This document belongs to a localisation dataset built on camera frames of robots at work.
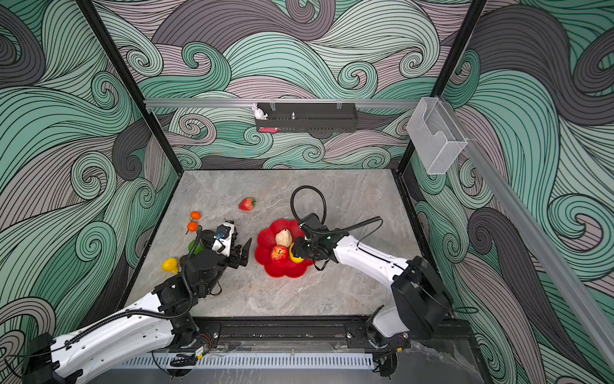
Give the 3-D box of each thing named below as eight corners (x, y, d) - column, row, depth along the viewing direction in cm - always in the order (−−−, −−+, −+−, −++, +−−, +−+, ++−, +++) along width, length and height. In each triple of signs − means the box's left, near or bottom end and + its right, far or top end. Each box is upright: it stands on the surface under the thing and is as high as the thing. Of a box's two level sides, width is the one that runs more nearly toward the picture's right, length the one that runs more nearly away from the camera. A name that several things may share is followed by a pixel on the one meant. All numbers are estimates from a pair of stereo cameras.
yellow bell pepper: (164, 273, 88) (159, 269, 85) (169, 262, 91) (164, 257, 88) (177, 273, 88) (172, 269, 85) (181, 262, 91) (177, 258, 88)
